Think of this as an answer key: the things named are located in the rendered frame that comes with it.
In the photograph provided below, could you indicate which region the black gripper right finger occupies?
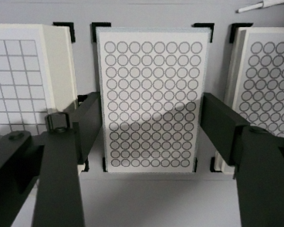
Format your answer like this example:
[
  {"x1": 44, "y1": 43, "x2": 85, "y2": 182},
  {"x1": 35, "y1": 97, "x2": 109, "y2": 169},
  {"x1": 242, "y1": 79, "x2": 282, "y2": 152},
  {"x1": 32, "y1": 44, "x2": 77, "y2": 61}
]
[{"x1": 200, "y1": 93, "x2": 284, "y2": 227}]

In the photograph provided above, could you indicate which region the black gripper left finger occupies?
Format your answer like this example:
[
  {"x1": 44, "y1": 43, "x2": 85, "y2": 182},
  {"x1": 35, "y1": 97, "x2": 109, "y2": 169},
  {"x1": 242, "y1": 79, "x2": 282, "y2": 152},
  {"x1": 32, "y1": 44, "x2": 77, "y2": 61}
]
[{"x1": 0, "y1": 92, "x2": 103, "y2": 227}]

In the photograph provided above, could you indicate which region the white rectangular block with grid top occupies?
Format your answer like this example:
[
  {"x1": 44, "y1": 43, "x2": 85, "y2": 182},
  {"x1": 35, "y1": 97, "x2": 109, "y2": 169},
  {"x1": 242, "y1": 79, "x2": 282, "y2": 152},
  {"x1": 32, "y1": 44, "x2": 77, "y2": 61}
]
[{"x1": 0, "y1": 24, "x2": 79, "y2": 138}]

